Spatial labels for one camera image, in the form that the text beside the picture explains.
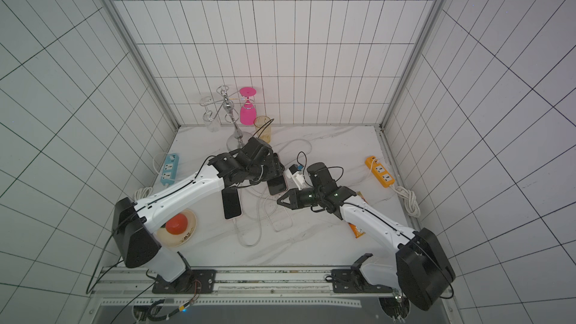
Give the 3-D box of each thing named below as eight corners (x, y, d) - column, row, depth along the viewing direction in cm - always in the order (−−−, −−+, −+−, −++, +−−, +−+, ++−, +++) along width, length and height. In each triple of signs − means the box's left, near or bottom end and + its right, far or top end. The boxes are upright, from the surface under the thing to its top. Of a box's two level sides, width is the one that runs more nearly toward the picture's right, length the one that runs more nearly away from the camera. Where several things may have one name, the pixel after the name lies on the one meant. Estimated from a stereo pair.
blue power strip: (164, 187, 100) (159, 182, 96) (170, 159, 110) (166, 154, 106) (175, 185, 100) (171, 180, 97) (180, 158, 110) (176, 152, 107)
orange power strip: (384, 188, 97) (386, 185, 95) (362, 161, 106) (363, 158, 104) (394, 183, 98) (397, 180, 96) (371, 157, 108) (373, 154, 106)
